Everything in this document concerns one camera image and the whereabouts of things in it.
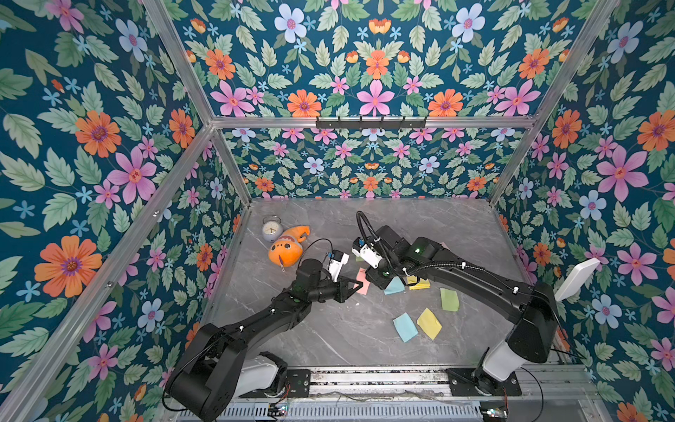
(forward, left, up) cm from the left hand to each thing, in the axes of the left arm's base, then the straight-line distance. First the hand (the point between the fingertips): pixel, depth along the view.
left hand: (364, 285), depth 79 cm
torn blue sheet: (-9, -13, -14) cm, 21 cm away
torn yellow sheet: (-9, -21, -14) cm, 26 cm away
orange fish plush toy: (+18, +26, -5) cm, 32 cm away
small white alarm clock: (+32, +34, -9) cm, 48 cm away
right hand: (+4, -4, +3) cm, 7 cm away
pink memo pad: (+1, -1, -1) cm, 1 cm away
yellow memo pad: (-9, -13, +16) cm, 23 cm away
